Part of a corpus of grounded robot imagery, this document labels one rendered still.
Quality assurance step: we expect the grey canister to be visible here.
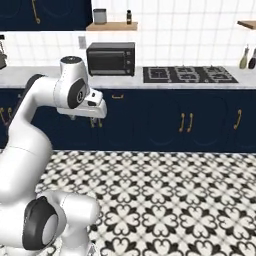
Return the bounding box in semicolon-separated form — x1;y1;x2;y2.
92;8;108;25

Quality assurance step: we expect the dark countertop appliance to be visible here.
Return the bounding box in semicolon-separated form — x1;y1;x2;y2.
0;34;9;71

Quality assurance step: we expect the dark glass bottle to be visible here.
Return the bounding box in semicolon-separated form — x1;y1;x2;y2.
247;47;256;70

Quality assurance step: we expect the navy base cupboard run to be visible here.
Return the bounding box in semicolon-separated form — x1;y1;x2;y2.
0;87;256;154

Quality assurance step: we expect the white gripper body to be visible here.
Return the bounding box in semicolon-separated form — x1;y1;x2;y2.
56;98;109;120

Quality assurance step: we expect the black gas hob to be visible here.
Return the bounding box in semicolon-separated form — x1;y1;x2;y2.
142;65;240;84

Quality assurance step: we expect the grey wall socket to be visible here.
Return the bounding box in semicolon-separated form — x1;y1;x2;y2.
77;35;88;50

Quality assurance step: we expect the navy wall cupboard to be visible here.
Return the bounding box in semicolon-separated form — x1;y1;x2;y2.
0;0;94;32

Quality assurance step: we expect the black toaster oven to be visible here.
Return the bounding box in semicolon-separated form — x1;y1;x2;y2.
86;41;136;77

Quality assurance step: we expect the wooden wall shelf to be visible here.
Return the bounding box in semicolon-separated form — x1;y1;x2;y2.
236;20;256;31
86;21;139;32

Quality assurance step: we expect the olive green bottle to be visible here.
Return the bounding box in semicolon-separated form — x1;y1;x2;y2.
238;44;250;70

